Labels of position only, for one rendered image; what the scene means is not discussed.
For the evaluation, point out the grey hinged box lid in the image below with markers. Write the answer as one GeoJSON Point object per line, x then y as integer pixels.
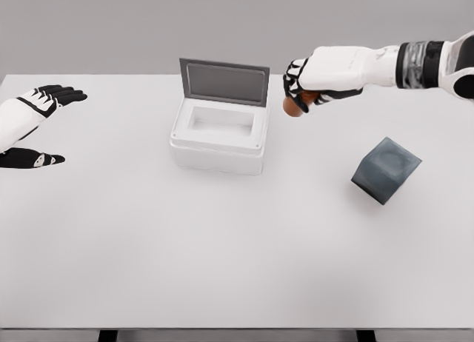
{"type": "Point", "coordinates": [224, 81]}

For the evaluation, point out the brown round object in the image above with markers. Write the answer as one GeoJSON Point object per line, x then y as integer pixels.
{"type": "Point", "coordinates": [294, 106]}

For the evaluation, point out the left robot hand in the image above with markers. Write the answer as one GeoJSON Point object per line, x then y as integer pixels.
{"type": "Point", "coordinates": [20, 112]}

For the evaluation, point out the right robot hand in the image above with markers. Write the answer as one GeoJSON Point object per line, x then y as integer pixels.
{"type": "Point", "coordinates": [326, 72]}

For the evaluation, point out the dark grey cube block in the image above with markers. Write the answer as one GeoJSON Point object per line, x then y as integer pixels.
{"type": "Point", "coordinates": [387, 170]}

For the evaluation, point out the white box body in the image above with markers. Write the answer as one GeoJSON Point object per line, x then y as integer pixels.
{"type": "Point", "coordinates": [218, 134]}

